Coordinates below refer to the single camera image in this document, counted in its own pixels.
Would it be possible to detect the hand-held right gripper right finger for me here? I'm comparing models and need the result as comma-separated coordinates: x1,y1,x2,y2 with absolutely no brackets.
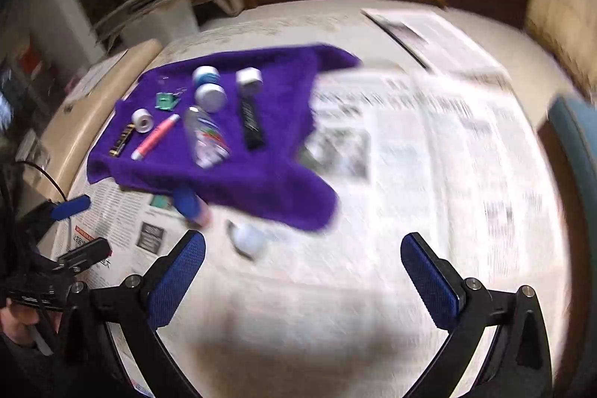
400,232,553,398

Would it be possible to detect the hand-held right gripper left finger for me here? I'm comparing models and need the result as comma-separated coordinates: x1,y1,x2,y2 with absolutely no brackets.
58,230,207,398

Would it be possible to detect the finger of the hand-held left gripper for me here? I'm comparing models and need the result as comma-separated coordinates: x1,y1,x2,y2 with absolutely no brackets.
56,238,113,274
49,194,92,222

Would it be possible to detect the small white bottle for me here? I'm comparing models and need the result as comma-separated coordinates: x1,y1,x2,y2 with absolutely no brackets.
226,220,269,261

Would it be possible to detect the blue plastic object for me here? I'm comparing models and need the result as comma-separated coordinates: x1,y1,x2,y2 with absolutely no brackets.
174,187,210,227

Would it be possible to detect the pink highlighter pen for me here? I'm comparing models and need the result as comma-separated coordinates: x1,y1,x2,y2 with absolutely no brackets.
131,113,180,161

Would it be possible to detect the white tape roll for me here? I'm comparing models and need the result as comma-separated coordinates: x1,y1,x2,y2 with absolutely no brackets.
131,109,154,134

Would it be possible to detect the green binder clip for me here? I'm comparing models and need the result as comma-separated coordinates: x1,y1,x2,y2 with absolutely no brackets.
155,90,182,112

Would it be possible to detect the clear plastic bottle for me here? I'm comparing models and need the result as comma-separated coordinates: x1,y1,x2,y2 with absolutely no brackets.
183,105,231,169

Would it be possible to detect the black stick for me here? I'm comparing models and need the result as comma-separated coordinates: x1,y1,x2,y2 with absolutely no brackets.
240,93,265,150

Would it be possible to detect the white and blue bottle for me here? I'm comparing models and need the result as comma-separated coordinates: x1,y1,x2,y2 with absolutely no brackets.
192,65,228,113

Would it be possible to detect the person's left forearm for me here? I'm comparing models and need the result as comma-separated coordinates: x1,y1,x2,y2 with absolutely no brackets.
0,333,63,398

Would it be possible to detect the person's left hand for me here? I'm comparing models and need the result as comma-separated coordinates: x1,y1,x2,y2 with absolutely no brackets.
0,307,57,350

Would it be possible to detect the purple towel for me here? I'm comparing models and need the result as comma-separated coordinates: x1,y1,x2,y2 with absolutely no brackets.
86,44,363,235

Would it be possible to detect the newspaper sheet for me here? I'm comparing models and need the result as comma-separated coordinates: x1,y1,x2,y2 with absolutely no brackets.
298,69,576,380

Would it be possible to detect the teal cushioned chair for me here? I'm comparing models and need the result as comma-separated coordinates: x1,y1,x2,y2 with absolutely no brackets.
536,95,597,270

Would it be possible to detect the folded newspaper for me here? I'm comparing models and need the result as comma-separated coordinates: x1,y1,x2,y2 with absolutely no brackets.
363,6,510,87

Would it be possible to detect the beige patterned curtain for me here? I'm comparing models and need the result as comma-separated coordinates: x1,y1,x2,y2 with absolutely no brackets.
525,0,597,97

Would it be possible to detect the black cable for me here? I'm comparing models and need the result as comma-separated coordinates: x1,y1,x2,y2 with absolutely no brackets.
18,160,69,204

